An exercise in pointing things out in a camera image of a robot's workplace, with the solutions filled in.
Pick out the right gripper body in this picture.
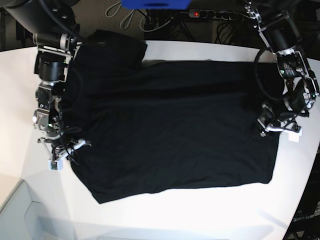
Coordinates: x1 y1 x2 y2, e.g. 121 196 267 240
37 136 92 162

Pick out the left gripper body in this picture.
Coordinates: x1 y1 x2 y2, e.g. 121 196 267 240
254 102 310 138

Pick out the black t-shirt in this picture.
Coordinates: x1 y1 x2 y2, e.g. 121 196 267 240
62 30 279 204

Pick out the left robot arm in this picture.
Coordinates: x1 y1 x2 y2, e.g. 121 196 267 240
244 0 320 137

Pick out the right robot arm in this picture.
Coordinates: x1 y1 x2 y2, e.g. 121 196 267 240
0 0 86 169

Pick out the white bin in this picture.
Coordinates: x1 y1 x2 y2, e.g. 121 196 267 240
0 180 76 240

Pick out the black power strip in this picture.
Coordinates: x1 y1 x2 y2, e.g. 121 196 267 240
187 9 245 22

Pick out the blue box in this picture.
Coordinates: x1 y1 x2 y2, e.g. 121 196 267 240
121 0 191 10

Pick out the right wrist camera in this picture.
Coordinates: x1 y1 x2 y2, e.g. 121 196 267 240
48 160 63 171

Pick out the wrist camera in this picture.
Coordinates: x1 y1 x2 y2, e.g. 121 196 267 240
48 160 63 171
288 131 302 143

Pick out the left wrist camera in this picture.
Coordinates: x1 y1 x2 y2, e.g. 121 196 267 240
288 131 302 143

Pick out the white cable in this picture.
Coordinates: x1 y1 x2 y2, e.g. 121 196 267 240
105 3 176 32

